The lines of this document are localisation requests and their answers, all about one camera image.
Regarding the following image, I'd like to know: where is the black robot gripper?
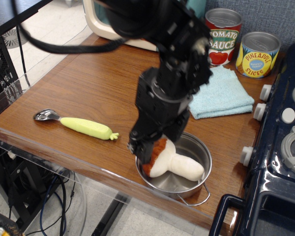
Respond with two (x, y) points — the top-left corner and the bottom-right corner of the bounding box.
(127, 67), (192, 164)

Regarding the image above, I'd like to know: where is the plush mushroom toy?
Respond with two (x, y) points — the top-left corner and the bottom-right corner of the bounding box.
(142, 138), (205, 181)

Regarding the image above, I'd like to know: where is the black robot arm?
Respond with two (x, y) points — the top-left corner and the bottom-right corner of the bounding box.
(25, 0), (211, 164)

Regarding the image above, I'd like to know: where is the teal toy microwave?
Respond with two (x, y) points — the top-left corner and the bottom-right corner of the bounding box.
(83, 0), (207, 52)

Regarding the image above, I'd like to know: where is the white stove knob top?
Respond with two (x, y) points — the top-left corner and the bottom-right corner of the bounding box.
(260, 85), (272, 102)

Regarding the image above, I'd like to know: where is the white stove knob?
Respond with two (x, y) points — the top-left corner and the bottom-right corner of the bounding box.
(239, 147), (254, 167)
(253, 103), (266, 121)
(260, 85), (272, 102)

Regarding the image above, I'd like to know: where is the dark blue toy stove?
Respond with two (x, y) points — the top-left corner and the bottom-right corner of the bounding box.
(209, 43), (295, 236)

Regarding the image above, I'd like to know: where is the silver metal pot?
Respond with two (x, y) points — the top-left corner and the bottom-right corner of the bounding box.
(135, 133), (212, 207)

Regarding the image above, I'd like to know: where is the light blue folded cloth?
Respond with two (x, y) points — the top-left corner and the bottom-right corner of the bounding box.
(189, 66), (254, 119)

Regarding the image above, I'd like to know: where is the white stove knob bottom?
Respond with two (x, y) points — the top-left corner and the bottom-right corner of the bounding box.
(239, 147), (254, 167)

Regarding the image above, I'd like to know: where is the white stove knob middle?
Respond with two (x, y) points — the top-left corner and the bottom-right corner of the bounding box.
(253, 103), (266, 121)

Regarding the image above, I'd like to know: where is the clear acrylic table guard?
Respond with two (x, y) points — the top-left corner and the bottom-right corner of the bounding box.
(0, 36), (212, 231)

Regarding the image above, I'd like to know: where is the tomato sauce can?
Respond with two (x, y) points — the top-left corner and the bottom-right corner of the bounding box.
(205, 8), (243, 65)

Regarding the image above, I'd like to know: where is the pineapple slices can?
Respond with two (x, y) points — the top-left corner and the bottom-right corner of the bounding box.
(236, 31), (281, 79)

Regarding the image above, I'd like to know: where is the black desk at left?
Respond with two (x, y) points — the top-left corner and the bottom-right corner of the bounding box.
(0, 0), (54, 99)

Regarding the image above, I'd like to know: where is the spoon with green handle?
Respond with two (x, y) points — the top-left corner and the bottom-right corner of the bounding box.
(33, 109), (119, 141)

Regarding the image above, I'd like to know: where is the black cable bundle under table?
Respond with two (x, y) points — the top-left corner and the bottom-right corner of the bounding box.
(24, 172), (77, 236)

